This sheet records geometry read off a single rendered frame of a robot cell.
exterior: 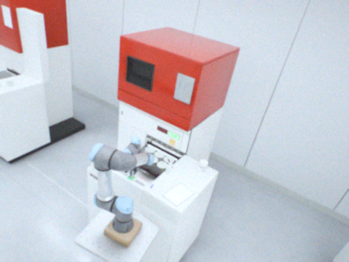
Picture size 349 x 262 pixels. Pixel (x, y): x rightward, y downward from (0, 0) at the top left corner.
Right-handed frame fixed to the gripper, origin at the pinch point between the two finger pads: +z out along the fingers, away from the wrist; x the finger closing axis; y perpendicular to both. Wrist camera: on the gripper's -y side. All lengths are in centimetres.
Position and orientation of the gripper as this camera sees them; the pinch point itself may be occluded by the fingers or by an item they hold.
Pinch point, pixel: (131, 176)
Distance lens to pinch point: 217.7
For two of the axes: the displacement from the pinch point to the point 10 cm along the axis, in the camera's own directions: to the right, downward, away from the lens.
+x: -8.0, -4.2, 4.2
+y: 5.8, -4.1, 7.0
